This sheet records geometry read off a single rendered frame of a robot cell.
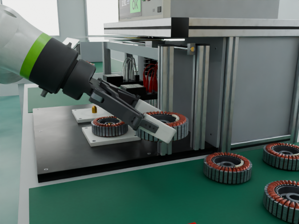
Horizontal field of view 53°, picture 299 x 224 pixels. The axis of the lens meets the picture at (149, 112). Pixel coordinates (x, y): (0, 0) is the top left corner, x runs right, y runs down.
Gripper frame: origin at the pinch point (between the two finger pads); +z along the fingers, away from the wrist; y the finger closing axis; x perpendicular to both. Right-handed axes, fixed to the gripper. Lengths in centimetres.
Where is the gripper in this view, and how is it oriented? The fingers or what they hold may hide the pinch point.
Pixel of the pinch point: (159, 122)
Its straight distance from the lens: 62.7
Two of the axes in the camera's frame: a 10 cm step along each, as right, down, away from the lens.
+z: 8.5, 4.7, 2.3
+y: 1.2, 2.6, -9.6
